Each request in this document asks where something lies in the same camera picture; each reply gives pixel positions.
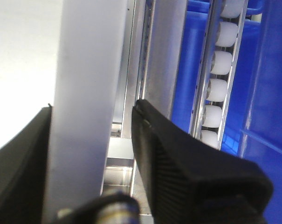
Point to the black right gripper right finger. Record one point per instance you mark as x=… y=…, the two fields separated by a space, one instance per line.
x=189 y=182

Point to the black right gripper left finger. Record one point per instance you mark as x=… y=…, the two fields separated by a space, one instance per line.
x=23 y=164

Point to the white plastic Totelife tote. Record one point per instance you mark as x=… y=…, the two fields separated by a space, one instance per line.
x=91 y=43

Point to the blue bin right shelf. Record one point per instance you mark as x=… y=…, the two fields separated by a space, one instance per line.
x=254 y=123

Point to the right white roller track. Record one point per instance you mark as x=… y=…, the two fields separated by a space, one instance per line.
x=217 y=66

